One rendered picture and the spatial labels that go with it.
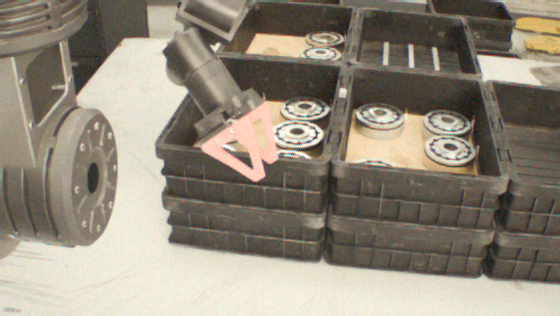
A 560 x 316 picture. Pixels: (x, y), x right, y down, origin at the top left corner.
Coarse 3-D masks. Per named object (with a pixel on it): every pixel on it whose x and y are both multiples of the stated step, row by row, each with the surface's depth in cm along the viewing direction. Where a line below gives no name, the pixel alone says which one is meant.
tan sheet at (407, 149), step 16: (352, 128) 129; (416, 128) 129; (352, 144) 123; (368, 144) 123; (384, 144) 123; (400, 144) 123; (416, 144) 123; (352, 160) 118; (400, 160) 118; (416, 160) 118
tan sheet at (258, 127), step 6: (270, 102) 138; (276, 102) 138; (270, 108) 136; (276, 108) 136; (270, 114) 134; (276, 114) 134; (276, 120) 131; (258, 126) 129; (258, 132) 127; (264, 132) 127; (198, 138) 125; (258, 138) 125; (264, 138) 125; (198, 144) 124; (258, 144) 123; (264, 144) 123; (246, 150) 121; (264, 150) 122; (318, 156) 120
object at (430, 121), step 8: (432, 112) 128; (440, 112) 129; (448, 112) 128; (424, 120) 125; (432, 120) 125; (464, 120) 126; (432, 128) 122; (440, 128) 123; (448, 128) 123; (456, 128) 123; (464, 128) 123
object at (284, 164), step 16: (304, 64) 132; (320, 64) 132; (336, 64) 132; (336, 96) 119; (176, 112) 114; (336, 112) 114; (160, 144) 104; (176, 160) 104; (192, 160) 104; (208, 160) 103; (240, 160) 102; (288, 160) 100; (304, 160) 100; (320, 160) 100
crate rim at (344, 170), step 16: (352, 80) 125; (464, 80) 127; (480, 80) 127; (336, 128) 109; (496, 128) 109; (336, 144) 104; (496, 144) 104; (336, 160) 100; (496, 160) 101; (336, 176) 100; (352, 176) 99; (368, 176) 99; (384, 176) 98; (400, 176) 98; (416, 176) 97; (432, 176) 97; (448, 176) 96; (464, 176) 96; (480, 176) 96; (496, 192) 96
